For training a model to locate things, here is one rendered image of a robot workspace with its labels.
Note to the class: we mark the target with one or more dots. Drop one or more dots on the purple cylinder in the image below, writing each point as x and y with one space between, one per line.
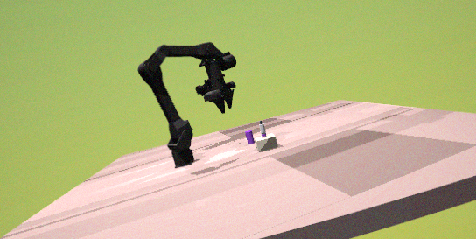
249 136

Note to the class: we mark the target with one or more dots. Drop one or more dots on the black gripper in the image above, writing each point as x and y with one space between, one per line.
221 92

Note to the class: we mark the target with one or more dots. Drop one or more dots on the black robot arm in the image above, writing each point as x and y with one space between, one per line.
150 70

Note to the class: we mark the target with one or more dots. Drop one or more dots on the cream block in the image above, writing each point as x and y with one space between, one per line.
266 143

